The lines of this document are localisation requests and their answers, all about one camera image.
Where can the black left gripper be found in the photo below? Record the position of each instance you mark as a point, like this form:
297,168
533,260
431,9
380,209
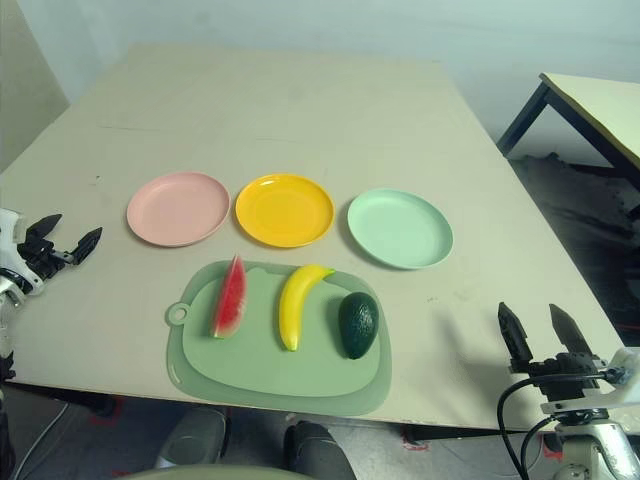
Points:
42,257

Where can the yellow plate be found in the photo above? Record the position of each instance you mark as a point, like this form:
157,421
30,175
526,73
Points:
282,212

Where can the grey robot left foot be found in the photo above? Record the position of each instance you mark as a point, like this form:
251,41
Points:
192,435

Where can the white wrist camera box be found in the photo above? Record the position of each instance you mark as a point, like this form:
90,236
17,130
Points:
625,380
9,235

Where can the toy watermelon slice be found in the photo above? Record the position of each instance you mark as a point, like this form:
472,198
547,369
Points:
231,305

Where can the grey robot foot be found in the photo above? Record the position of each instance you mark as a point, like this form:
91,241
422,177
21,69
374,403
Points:
315,450
192,435

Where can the toy dark green avocado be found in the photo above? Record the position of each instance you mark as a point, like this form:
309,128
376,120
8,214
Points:
357,325

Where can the grey robot right foot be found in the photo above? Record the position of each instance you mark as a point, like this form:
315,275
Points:
315,450

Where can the toy yellow banana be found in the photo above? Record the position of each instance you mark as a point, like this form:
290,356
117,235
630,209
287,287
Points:
292,310

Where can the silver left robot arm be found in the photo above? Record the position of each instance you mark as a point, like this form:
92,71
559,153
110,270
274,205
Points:
4,325

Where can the mint green plate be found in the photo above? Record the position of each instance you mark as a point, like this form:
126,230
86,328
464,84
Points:
395,225

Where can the pink plate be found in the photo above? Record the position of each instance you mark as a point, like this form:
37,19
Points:
175,210

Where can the grey-green robot torso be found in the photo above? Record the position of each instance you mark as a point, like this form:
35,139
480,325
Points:
210,474

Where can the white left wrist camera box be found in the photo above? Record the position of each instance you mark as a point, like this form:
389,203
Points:
9,235

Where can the beige side table black legs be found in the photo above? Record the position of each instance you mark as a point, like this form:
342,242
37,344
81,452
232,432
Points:
590,100

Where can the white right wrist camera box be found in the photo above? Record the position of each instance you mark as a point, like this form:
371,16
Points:
625,380

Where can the green cutting board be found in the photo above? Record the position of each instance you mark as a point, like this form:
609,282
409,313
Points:
300,370

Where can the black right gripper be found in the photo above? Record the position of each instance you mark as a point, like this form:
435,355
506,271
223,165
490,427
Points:
565,375

